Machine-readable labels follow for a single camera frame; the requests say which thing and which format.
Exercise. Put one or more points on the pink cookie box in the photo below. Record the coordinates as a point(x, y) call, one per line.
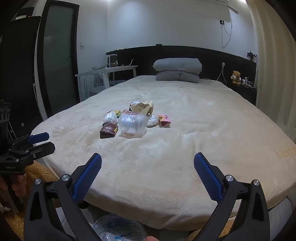
point(164, 120)

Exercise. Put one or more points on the beige paper bag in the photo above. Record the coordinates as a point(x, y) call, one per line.
point(143, 107)

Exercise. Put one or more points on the brown teddy bear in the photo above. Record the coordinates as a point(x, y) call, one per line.
point(236, 77)

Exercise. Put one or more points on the small bedside bottles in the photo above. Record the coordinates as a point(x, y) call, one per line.
point(247, 83)

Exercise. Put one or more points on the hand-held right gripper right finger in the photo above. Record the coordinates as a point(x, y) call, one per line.
point(208, 178)

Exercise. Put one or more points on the air conditioner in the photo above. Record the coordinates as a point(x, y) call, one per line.
point(219, 1)

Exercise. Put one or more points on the glass electric kettle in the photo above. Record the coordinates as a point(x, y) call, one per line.
point(112, 60)

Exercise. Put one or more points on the dark potted plant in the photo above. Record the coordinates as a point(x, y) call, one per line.
point(251, 55)

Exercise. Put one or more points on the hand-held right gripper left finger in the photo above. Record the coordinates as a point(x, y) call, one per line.
point(89, 176)

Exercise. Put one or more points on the cream curtain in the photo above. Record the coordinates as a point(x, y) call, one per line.
point(270, 46)

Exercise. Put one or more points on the person's left hand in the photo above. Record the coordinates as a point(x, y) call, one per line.
point(20, 186)

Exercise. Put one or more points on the clear chair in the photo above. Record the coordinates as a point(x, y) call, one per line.
point(97, 89)

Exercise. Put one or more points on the grey seat cushion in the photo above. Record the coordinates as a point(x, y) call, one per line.
point(118, 82)

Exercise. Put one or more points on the black headboard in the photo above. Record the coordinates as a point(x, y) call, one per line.
point(143, 60)

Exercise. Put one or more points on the white lumpy plastic bag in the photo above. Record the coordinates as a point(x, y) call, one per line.
point(110, 118)

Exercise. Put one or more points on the clear plastic bag blue print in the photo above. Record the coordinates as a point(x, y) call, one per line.
point(115, 229)

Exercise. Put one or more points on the brown fluffy cloth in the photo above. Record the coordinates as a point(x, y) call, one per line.
point(41, 172)

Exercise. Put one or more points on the clear plastic jar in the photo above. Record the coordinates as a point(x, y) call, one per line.
point(134, 124)

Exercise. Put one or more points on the grey folded duvet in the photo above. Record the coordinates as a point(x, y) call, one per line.
point(178, 67)

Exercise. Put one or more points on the white desk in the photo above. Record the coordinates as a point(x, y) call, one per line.
point(120, 67)

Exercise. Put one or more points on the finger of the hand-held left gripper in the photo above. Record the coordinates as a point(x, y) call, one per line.
point(44, 148)
point(38, 137)

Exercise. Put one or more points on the yellow green packet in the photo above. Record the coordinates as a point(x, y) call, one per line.
point(118, 114)

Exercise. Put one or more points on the white plastic wrapper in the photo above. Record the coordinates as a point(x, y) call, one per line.
point(152, 120)

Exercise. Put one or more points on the cream bed blanket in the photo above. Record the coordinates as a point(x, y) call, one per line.
point(185, 115)

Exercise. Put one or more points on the white tray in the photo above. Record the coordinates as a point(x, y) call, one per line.
point(98, 68)

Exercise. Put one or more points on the brown snack packet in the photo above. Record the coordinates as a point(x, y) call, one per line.
point(108, 130)

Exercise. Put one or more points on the frosted glass door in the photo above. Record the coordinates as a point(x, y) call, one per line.
point(60, 58)

